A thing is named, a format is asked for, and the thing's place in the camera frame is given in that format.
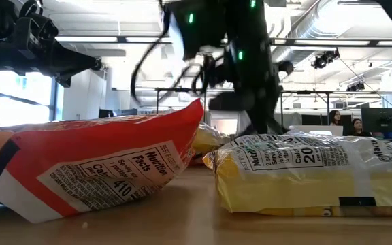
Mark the black ceiling light rail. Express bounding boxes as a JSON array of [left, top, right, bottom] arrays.
[[55, 35, 392, 48]]

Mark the black metal frame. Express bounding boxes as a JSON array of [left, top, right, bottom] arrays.
[[155, 87, 206, 115], [279, 89, 331, 133]]

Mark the large bright window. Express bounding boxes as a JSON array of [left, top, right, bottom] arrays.
[[0, 69, 58, 129]]

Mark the person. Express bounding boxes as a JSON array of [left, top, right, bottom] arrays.
[[348, 118, 372, 137], [328, 109, 342, 127]]

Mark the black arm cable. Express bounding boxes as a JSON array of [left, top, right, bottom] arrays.
[[129, 5, 172, 105]]

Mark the silver ventilation duct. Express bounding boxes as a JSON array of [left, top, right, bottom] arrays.
[[272, 0, 384, 65]]

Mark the black ceiling spotlight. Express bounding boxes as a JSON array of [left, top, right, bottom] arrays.
[[310, 50, 341, 70], [346, 80, 366, 92]]

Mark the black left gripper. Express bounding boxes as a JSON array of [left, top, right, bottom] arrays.
[[0, 39, 102, 88]]

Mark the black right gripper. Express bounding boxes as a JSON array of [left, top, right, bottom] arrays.
[[209, 64, 289, 135]]

